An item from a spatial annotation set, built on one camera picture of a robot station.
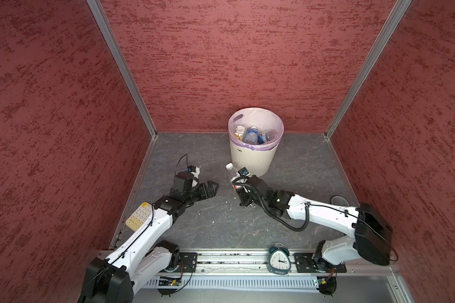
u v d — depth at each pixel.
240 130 0.88
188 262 0.75
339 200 0.92
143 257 0.47
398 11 0.71
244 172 0.69
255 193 0.58
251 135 0.92
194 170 0.75
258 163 0.88
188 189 0.64
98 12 0.72
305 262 0.75
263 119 0.94
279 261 0.72
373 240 0.42
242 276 0.72
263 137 0.92
